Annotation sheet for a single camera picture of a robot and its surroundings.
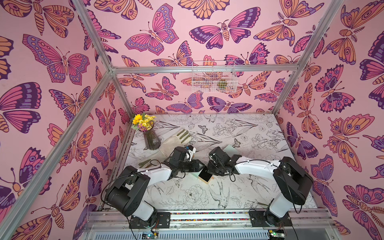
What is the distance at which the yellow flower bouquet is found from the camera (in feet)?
2.78

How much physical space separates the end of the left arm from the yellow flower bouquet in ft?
0.78

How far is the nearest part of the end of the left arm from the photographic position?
0.68m
